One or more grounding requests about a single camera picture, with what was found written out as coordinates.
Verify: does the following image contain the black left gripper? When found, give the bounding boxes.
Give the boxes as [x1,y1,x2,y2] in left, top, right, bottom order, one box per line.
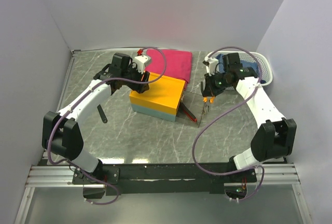
[121,62,150,93]

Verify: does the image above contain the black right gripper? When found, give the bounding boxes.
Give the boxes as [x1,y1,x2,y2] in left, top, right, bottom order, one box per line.
[203,70,232,97]

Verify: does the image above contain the orange handled pliers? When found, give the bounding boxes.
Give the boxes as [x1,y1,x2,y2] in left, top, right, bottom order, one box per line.
[202,96,215,116]

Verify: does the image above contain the orange drawer box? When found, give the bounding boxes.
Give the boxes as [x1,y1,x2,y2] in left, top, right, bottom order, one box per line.
[129,75,186,122]

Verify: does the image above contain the clear acrylic drawer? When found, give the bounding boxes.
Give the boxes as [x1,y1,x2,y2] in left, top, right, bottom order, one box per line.
[176,91,207,128]

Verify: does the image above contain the red black utility knife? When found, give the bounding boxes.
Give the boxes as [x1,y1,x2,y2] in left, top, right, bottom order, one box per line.
[179,101,197,123]

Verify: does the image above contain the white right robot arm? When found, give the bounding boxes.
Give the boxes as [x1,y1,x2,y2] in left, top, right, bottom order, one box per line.
[201,52,297,182]

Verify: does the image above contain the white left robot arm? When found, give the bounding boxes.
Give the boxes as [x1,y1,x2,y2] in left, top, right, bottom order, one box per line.
[42,53,151,184]

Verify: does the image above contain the blue checkered cloth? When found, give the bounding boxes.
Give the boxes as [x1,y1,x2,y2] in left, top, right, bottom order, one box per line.
[215,52,273,86]

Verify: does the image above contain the pink folded cloth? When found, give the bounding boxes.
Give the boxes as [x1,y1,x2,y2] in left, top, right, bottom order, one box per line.
[146,49,192,84]

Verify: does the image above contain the black adjustable wrench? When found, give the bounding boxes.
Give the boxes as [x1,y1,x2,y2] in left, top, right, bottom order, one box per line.
[97,105,108,123]

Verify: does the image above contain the white plastic basket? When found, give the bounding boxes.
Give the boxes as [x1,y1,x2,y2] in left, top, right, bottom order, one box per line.
[207,50,273,87]

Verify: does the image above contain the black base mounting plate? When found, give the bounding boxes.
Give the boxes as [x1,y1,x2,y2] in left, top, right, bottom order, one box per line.
[72,162,257,200]

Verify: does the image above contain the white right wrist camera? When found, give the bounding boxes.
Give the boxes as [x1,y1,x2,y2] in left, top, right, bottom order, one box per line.
[203,55,219,76]

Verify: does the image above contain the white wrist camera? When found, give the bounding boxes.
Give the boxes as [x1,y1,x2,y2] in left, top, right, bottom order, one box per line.
[203,55,219,76]
[133,54,152,73]

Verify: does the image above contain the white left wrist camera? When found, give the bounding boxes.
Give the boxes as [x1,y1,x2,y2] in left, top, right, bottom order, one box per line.
[133,54,152,73]

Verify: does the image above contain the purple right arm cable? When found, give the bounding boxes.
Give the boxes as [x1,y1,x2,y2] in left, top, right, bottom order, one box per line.
[191,45,265,201]

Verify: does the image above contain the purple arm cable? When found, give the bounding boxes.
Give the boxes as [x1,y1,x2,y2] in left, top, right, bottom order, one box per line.
[47,47,168,206]
[191,45,265,201]

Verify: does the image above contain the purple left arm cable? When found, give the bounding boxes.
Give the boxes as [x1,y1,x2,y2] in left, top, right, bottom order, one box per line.
[47,47,168,206]

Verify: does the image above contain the aluminium rail frame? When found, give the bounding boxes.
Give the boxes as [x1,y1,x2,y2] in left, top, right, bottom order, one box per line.
[15,50,116,223]

